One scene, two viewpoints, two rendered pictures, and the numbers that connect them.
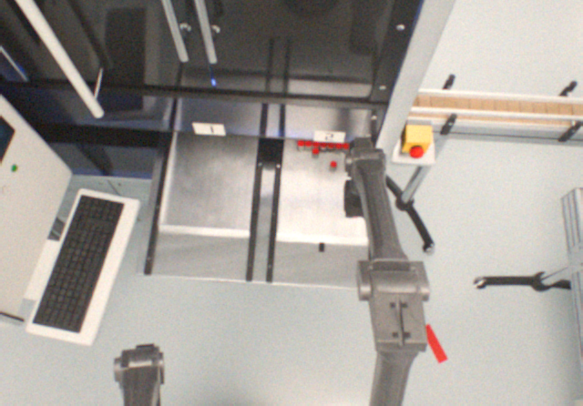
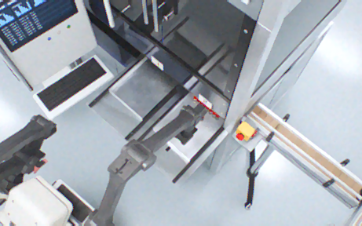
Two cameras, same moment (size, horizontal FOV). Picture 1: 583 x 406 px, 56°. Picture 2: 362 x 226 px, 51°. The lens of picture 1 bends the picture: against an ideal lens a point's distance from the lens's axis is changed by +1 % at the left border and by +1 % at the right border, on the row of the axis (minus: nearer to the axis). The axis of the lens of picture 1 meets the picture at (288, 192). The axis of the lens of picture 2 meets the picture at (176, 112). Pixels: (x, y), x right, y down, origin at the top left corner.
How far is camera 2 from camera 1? 0.63 m
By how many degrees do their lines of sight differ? 14
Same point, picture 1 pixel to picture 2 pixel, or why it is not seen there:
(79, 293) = (60, 96)
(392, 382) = (109, 191)
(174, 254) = (106, 106)
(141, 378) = (35, 126)
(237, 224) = (140, 113)
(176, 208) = (122, 89)
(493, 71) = (360, 143)
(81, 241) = (78, 75)
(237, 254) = (130, 125)
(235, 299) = not seen: hidden behind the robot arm
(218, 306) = not seen: hidden behind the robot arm
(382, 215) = (163, 133)
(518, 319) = not seen: outside the picture
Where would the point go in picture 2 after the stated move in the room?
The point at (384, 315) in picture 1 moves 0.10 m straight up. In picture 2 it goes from (119, 160) to (115, 151)
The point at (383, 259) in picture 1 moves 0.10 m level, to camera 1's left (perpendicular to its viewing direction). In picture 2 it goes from (141, 144) to (120, 128)
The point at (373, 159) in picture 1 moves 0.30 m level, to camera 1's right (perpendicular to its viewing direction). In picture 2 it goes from (190, 114) to (251, 158)
